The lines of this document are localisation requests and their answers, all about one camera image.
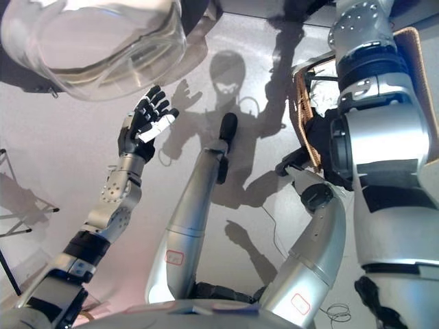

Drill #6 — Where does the black left robot foot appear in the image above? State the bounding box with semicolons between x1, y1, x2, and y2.
217;112;240;152

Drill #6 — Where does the round glass washer door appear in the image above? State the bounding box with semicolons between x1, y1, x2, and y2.
0;0;220;103

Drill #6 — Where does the black metal bar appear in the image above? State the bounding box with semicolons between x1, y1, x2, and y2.
0;245;22;296

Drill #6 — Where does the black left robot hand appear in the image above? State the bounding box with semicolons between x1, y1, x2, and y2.
117;85;181;162

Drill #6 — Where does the thin black floor cable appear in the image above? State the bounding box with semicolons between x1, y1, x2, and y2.
259;201;289;258
320;303;353;323

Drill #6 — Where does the grey robot torso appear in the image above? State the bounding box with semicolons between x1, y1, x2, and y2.
75;282;330;329

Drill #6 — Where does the silver middle robot limb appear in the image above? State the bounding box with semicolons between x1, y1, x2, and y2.
145;147;230;303

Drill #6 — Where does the thin metal folding rack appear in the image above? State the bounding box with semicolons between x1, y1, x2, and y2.
0;149;61;238

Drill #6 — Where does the silver right robot leg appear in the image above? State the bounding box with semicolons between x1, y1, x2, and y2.
257;166;347;318

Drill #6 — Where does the black right robot foot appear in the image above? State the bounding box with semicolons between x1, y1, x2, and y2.
275;150;310;178

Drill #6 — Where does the black robot foot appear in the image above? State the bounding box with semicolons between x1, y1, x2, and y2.
275;150;310;178
217;112;240;152

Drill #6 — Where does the woven wicker laundry basket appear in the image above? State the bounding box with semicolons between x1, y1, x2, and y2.
289;26;439;173

